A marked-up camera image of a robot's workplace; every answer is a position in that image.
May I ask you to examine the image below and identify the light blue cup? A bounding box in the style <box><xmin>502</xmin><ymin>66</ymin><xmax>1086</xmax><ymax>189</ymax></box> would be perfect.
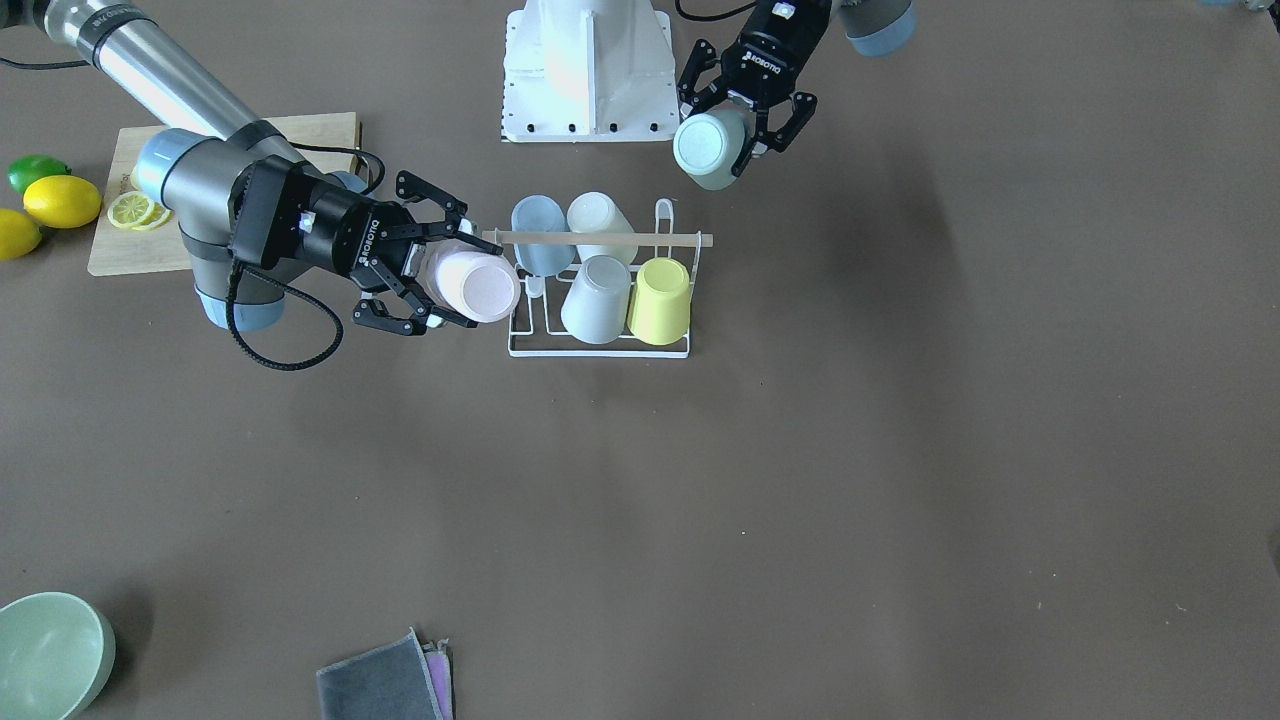
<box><xmin>511</xmin><ymin>195</ymin><xmax>577</xmax><ymax>278</ymax></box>

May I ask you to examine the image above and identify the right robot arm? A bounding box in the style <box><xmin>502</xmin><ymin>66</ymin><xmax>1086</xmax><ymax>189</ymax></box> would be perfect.
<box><xmin>3</xmin><ymin>1</ymin><xmax>500</xmax><ymax>352</ymax></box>

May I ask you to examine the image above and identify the whole yellow lemon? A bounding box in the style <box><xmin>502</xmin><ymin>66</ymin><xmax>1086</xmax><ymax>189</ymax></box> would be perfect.
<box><xmin>23</xmin><ymin>176</ymin><xmax>102</xmax><ymax>229</ymax></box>
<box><xmin>0</xmin><ymin>208</ymin><xmax>44</xmax><ymax>261</ymax></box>

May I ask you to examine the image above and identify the white wire cup rack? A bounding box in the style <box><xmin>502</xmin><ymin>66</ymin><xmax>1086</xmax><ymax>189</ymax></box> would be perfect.
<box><xmin>484</xmin><ymin>192</ymin><xmax>714</xmax><ymax>359</ymax></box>

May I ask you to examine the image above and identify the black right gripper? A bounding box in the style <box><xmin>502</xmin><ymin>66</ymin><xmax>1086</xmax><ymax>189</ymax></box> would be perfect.
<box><xmin>230</xmin><ymin>158</ymin><xmax>504</xmax><ymax>337</ymax></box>

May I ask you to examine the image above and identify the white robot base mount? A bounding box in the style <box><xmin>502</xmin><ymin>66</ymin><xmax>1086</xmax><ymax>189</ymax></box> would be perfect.
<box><xmin>500</xmin><ymin>1</ymin><xmax>678</xmax><ymax>143</ymax></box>

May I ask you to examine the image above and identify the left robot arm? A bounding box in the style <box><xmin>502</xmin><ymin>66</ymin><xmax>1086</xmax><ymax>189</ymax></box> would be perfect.
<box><xmin>672</xmin><ymin>1</ymin><xmax>916</xmax><ymax>190</ymax></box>

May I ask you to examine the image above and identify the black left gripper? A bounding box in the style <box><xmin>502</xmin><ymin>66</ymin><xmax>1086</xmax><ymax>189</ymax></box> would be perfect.
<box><xmin>677</xmin><ymin>0</ymin><xmax>833</xmax><ymax>179</ymax></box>

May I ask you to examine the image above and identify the yellow cup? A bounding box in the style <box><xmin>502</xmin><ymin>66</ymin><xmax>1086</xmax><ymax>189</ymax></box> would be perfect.
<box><xmin>627</xmin><ymin>258</ymin><xmax>692</xmax><ymax>346</ymax></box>

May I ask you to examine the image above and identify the pink cup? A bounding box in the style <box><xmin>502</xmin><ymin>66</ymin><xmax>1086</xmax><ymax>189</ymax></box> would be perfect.
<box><xmin>419</xmin><ymin>240</ymin><xmax>521</xmax><ymax>323</ymax></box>

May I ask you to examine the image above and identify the green lime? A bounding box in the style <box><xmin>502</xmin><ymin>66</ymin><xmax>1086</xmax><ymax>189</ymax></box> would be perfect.
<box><xmin>6</xmin><ymin>154</ymin><xmax>73</xmax><ymax>195</ymax></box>

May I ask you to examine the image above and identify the green ceramic bowl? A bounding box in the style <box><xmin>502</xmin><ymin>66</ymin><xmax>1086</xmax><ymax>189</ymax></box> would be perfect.
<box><xmin>1</xmin><ymin>592</ymin><xmax>116</xmax><ymax>719</ymax></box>

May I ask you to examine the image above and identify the wooden cutting board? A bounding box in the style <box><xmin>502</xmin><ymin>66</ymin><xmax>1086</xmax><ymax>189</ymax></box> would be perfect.
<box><xmin>87</xmin><ymin>111</ymin><xmax>361</xmax><ymax>277</ymax></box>

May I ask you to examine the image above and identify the grey folded cloth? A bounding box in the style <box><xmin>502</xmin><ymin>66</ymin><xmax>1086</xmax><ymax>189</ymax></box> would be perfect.
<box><xmin>316</xmin><ymin>630</ymin><xmax>454</xmax><ymax>719</ymax></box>

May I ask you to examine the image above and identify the mint green cup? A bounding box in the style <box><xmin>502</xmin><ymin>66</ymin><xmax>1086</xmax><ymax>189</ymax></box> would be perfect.
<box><xmin>672</xmin><ymin>106</ymin><xmax>748</xmax><ymax>191</ymax></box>

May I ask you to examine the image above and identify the lemon slice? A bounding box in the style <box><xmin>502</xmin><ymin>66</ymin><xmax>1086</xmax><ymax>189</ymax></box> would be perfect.
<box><xmin>105</xmin><ymin>191</ymin><xmax>160</xmax><ymax>231</ymax></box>
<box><xmin>131</xmin><ymin>204</ymin><xmax>172</xmax><ymax>232</ymax></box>

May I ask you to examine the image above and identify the white cup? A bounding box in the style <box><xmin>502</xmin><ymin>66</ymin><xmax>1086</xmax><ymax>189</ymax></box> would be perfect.
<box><xmin>566</xmin><ymin>192</ymin><xmax>637</xmax><ymax>266</ymax></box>

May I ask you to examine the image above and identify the grey cup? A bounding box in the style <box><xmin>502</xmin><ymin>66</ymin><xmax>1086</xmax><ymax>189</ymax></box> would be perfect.
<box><xmin>559</xmin><ymin>255</ymin><xmax>631</xmax><ymax>345</ymax></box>

